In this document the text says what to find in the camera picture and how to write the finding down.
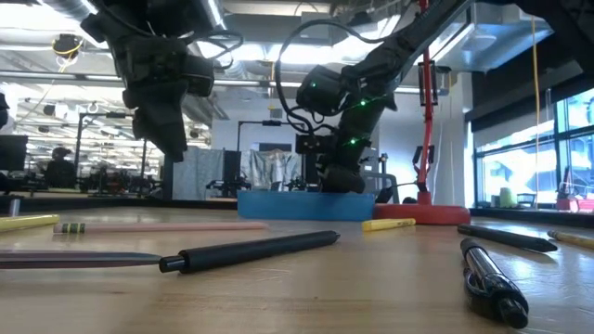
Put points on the bright yellow pencil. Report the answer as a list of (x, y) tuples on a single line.
[(28, 222)]

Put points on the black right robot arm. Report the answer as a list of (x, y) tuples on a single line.
[(408, 32)]

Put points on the green bottle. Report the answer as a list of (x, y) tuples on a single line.
[(507, 198)]

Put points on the silver cover cloth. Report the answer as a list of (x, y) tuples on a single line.
[(274, 167)]

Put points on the red bin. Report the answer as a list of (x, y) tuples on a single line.
[(575, 205)]

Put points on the red desk lamp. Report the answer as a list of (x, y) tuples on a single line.
[(422, 214)]

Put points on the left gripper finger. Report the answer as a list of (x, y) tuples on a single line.
[(144, 120), (174, 130)]

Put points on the yellow highlighter pen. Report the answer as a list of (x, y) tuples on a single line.
[(387, 224)]

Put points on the person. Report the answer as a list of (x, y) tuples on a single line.
[(60, 174)]

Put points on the grey partition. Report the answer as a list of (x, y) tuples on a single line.
[(195, 171)]

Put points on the matte black pen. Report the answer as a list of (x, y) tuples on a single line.
[(250, 250), (506, 238)]

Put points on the blue plastic supply box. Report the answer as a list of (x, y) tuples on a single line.
[(301, 206)]

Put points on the glossy black clip pen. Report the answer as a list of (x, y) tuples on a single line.
[(492, 283)]

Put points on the pale pencil green-striped ferrule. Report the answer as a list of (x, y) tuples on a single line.
[(162, 227)]

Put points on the black gantry frame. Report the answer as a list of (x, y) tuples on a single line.
[(271, 123), (113, 115)]

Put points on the silver post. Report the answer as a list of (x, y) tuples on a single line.
[(15, 207)]

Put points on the black ceiling camera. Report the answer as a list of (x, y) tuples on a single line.
[(67, 45)]

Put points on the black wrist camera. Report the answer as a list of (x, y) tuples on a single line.
[(199, 76), (311, 144)]

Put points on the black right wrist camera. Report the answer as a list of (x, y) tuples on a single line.
[(311, 144)]

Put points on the dark pen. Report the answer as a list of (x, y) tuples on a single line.
[(69, 260)]

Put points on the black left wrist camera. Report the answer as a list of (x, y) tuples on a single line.
[(199, 76)]

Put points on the black monitor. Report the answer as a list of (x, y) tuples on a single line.
[(11, 153)]

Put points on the dull yellow pencil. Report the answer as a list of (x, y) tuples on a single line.
[(573, 239)]

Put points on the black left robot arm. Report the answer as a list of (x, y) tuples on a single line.
[(153, 14)]

